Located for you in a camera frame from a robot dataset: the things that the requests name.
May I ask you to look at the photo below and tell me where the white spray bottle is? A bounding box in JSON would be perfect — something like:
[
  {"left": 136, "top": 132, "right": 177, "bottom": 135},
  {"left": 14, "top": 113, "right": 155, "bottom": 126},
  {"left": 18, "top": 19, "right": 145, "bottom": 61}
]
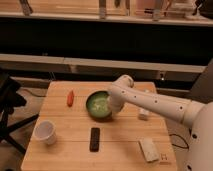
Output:
[{"left": 138, "top": 108, "right": 149, "bottom": 120}]

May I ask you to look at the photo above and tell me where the white paper cup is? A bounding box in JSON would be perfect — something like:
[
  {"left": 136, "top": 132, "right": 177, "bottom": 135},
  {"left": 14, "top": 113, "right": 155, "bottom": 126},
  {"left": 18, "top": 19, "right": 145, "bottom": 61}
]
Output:
[{"left": 33, "top": 120, "right": 56, "bottom": 145}]

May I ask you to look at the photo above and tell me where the black cable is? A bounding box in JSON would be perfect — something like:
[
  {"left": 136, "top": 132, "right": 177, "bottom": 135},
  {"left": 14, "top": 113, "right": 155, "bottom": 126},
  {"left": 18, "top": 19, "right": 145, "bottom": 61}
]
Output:
[{"left": 169, "top": 133, "right": 190, "bottom": 151}]

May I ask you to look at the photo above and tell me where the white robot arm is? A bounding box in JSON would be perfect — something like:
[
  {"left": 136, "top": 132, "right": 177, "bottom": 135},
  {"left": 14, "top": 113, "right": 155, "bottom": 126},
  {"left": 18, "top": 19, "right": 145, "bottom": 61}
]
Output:
[{"left": 107, "top": 75, "right": 213, "bottom": 171}]

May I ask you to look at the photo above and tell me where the green ceramic bowl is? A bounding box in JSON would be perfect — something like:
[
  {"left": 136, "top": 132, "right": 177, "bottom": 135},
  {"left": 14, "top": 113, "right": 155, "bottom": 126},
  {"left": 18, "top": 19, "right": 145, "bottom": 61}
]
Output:
[{"left": 86, "top": 91, "right": 112, "bottom": 120}]

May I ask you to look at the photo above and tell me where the black office chair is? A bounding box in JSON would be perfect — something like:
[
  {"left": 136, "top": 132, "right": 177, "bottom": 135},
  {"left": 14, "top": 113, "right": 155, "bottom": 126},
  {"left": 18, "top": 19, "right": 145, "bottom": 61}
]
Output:
[{"left": 0, "top": 68, "right": 38, "bottom": 154}]

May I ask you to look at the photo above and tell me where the black remote control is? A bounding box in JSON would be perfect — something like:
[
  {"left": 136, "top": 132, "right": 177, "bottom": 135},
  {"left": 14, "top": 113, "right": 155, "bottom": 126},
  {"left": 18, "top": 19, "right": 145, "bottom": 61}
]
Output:
[{"left": 89, "top": 127, "right": 100, "bottom": 152}]

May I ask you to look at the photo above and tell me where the orange carrot toy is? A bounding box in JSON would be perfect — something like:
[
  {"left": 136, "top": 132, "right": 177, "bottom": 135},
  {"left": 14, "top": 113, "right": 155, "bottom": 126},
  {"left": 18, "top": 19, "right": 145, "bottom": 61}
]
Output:
[{"left": 67, "top": 90, "right": 74, "bottom": 107}]

